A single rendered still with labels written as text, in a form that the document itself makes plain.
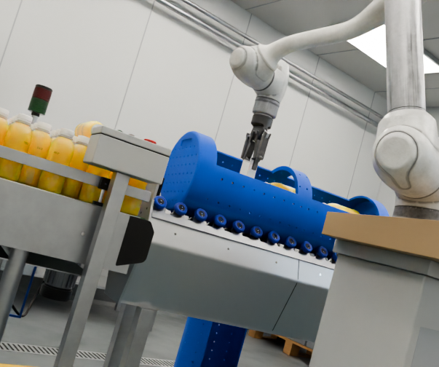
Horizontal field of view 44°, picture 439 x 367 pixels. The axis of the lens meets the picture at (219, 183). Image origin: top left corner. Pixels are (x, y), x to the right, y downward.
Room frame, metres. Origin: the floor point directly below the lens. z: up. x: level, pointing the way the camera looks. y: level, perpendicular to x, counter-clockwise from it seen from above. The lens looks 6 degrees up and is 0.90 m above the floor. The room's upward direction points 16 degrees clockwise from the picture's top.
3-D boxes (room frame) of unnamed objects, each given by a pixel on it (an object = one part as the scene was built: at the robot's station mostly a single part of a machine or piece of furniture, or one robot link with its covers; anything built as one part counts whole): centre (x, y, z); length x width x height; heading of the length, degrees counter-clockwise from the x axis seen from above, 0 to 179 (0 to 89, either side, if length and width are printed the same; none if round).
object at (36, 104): (1.97, 0.71, 1.18); 0.06 x 0.06 x 0.05
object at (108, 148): (1.47, 0.26, 1.05); 0.20 x 0.10 x 0.10; 117
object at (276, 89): (1.91, -0.08, 1.50); 0.13 x 0.11 x 0.16; 143
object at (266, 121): (1.92, -0.09, 1.32); 0.08 x 0.07 x 0.09; 27
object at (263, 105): (1.92, -0.09, 1.39); 0.09 x 0.09 x 0.06
